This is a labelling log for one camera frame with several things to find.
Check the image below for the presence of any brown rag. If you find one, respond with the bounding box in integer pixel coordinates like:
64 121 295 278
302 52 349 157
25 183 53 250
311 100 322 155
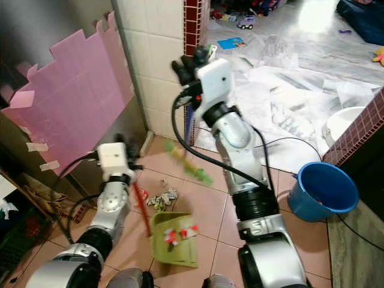
17 173 74 212

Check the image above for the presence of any grey left robot leg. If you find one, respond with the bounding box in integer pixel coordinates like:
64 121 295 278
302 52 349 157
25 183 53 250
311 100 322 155
109 268 157 288

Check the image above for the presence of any thin black floor cable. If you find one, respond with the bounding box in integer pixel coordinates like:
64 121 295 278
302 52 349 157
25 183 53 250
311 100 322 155
335 213 384 254

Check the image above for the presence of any grey robot leg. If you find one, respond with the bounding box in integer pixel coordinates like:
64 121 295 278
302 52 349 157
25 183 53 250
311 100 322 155
200 274 224 288
109 268 157 288

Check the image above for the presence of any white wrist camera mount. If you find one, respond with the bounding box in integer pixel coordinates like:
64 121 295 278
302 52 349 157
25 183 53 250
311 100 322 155
97 143 134 181
196 57 234 115

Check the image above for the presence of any blue picture book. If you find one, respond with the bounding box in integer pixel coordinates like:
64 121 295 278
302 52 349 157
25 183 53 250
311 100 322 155
217 37 247 50

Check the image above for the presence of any black plastic crate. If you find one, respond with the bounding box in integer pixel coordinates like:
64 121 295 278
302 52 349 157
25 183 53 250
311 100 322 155
0 215 50 272

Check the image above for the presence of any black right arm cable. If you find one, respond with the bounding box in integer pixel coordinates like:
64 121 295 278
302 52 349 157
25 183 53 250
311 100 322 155
170 93 257 188

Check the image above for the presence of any pile of colourful toys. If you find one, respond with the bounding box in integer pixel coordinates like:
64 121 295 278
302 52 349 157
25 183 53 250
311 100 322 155
209 0 278 19

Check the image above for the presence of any red and white paper scrap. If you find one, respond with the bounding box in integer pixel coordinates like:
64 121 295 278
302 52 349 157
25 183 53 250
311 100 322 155
164 229 181 246
182 224 200 240

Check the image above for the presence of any green broom with dark handle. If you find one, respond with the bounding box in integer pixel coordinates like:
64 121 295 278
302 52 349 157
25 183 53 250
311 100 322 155
164 43 217 186

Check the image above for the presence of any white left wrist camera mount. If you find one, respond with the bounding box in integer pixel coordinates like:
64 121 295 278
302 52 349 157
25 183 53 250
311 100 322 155
97 143 134 181

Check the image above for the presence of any grey right robot leg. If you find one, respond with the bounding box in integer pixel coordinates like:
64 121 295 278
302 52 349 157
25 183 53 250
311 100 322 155
200 274 224 288

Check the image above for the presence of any green dustpan with red handle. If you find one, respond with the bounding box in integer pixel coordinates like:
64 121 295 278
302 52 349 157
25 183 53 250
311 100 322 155
132 183 200 269

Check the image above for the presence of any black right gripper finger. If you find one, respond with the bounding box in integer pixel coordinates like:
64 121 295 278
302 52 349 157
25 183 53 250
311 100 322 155
191 46 212 69
171 56 196 85

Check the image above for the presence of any white round basin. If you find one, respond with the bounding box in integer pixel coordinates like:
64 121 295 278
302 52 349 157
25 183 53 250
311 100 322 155
322 106 367 146

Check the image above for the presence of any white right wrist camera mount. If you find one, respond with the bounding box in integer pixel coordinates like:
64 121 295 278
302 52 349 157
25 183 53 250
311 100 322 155
196 57 234 115

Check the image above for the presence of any pink foam tile sheet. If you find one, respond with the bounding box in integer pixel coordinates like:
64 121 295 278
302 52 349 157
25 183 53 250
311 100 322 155
2 11 136 177

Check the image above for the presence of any small white toy car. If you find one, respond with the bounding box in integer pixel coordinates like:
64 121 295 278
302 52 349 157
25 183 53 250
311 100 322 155
236 15 256 31

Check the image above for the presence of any blue plastic bucket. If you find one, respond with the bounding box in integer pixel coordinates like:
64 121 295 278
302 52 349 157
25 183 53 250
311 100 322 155
287 161 360 223

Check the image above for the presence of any crumpled grey paper scrap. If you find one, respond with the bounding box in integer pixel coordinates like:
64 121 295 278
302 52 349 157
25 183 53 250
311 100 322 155
146 188 179 212

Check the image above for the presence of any white crumpled plastic sheet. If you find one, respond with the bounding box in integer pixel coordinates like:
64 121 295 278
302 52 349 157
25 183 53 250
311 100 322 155
195 33 384 175

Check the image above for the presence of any dark blue fabric bag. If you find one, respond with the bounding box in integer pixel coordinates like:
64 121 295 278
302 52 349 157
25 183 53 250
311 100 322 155
335 0 384 46

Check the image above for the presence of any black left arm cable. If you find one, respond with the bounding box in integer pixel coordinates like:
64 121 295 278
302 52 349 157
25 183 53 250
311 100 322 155
57 151 100 244

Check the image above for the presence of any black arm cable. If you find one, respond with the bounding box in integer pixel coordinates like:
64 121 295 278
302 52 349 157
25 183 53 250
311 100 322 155
57 151 100 244
170 93 257 188

